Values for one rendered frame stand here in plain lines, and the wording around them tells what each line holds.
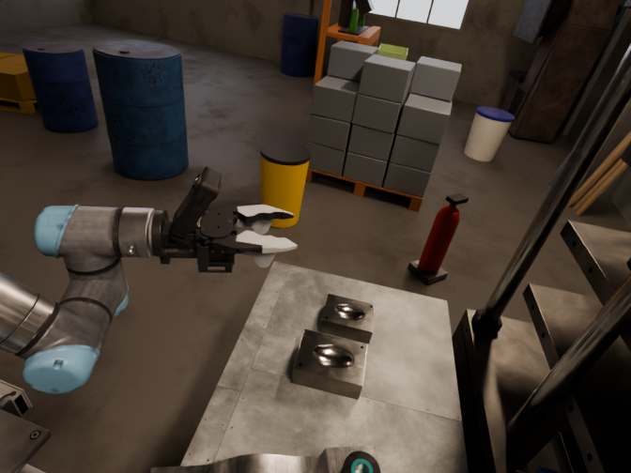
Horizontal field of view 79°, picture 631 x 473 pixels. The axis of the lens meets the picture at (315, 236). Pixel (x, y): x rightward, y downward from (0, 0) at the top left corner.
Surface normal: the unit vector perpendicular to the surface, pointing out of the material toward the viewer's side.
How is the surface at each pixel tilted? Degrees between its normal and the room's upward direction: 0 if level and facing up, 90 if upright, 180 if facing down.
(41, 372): 90
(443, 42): 90
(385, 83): 90
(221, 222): 8
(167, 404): 0
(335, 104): 90
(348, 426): 0
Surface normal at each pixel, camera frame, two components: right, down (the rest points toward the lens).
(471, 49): -0.30, 0.53
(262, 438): 0.13, -0.80
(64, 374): 0.14, 0.60
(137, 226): 0.20, -0.23
